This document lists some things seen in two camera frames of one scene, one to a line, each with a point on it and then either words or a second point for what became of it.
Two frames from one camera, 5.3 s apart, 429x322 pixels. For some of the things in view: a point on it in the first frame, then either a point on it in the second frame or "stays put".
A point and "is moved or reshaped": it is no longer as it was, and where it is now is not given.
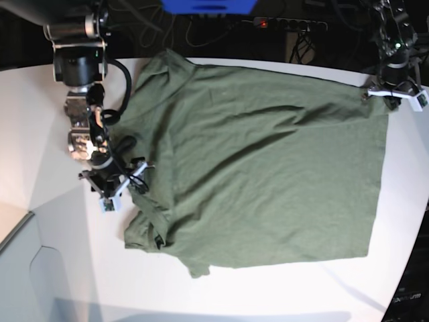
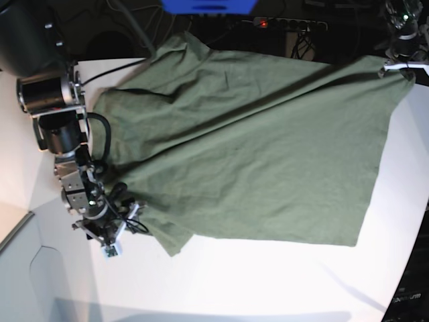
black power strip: [286, 25] stays put
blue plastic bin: [210, 7] stays put
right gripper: [398, 76] → [406, 46]
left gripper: [105, 174] → [101, 219]
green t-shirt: [238, 168] is moved or reshaped
